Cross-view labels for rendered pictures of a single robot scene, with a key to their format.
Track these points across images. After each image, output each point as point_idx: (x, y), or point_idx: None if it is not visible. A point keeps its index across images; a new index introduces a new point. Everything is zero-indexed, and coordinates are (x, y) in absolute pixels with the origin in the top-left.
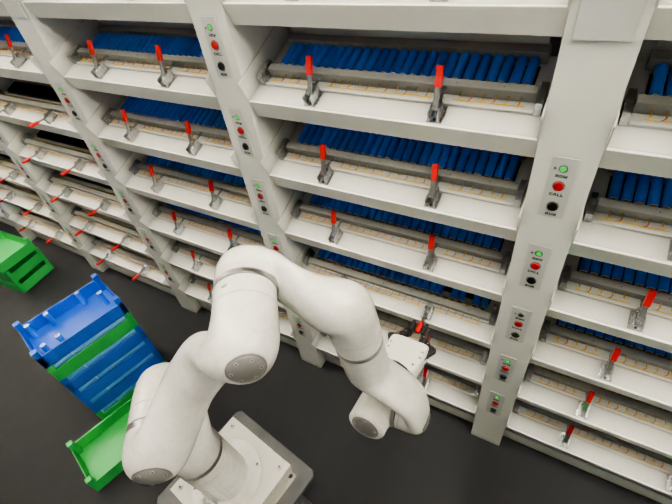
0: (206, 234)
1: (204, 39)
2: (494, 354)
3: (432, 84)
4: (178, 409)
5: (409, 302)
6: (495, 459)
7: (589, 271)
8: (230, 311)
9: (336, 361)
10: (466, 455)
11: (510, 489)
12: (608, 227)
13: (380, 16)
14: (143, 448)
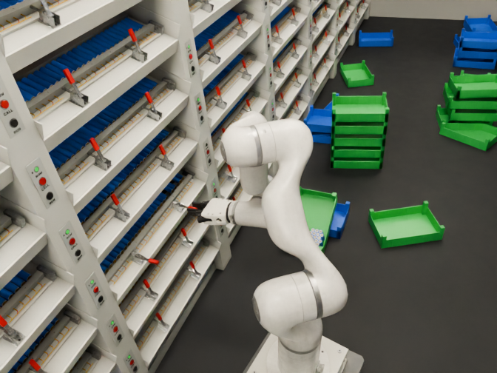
0: None
1: None
2: (208, 187)
3: (120, 47)
4: (309, 230)
5: (167, 217)
6: (240, 258)
7: None
8: (284, 123)
9: (153, 368)
10: (238, 273)
11: (258, 252)
12: None
13: (107, 10)
14: (333, 266)
